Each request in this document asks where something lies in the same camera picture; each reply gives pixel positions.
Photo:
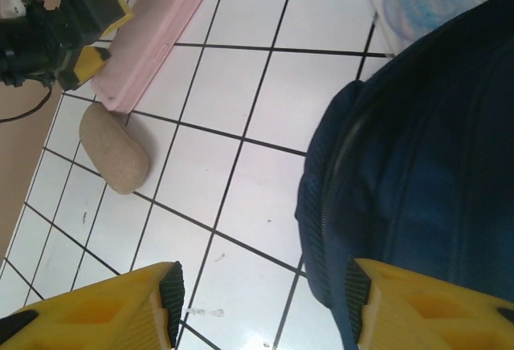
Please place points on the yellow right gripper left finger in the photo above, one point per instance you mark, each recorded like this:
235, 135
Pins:
100, 314

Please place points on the navy blue backpack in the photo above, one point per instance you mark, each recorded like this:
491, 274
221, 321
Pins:
421, 145

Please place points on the tan glasses case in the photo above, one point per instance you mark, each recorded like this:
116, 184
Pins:
114, 149

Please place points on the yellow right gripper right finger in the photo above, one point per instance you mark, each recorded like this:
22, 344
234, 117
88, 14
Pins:
441, 318

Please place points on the pink pencil case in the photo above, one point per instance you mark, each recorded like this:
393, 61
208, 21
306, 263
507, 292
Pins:
148, 37

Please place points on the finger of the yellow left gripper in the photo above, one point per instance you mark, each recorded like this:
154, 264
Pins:
88, 61
92, 5

